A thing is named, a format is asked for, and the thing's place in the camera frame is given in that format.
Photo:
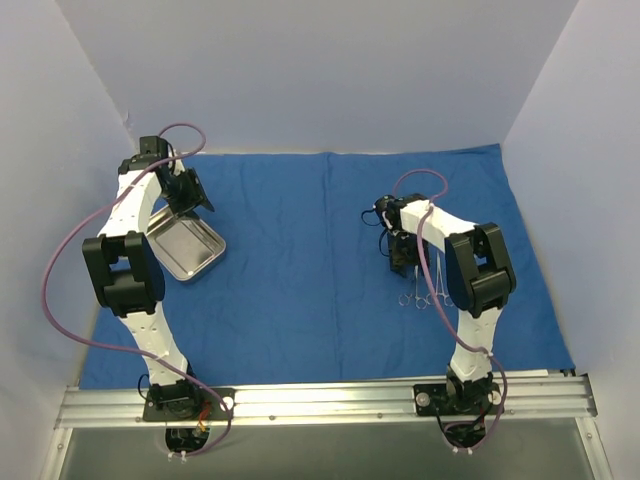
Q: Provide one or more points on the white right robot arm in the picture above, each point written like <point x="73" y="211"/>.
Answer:
<point x="479" y="276"/>

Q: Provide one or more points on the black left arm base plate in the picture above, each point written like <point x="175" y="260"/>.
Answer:
<point x="181" y="401"/>

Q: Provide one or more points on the blue surgical drape cloth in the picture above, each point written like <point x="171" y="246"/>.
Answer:
<point x="303" y="294"/>

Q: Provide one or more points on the steel surgical forceps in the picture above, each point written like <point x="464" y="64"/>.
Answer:
<point x="422" y="297"/>

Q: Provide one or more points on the aluminium front frame rail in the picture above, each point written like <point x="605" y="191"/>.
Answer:
<point x="531" y="395"/>

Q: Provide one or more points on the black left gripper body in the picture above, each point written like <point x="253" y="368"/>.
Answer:
<point x="189" y="191"/>

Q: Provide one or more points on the steel hemostat clamp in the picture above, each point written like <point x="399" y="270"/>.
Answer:
<point x="412" y="296"/>

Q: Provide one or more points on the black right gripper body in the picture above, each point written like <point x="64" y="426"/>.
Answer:
<point x="404" y="255"/>

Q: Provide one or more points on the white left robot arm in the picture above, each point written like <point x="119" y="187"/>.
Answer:
<point x="126" y="275"/>

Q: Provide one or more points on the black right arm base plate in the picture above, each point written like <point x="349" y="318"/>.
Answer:
<point x="452" y="398"/>

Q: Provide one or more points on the stainless steel instrument tray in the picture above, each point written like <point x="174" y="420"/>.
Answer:
<point x="185" y="246"/>

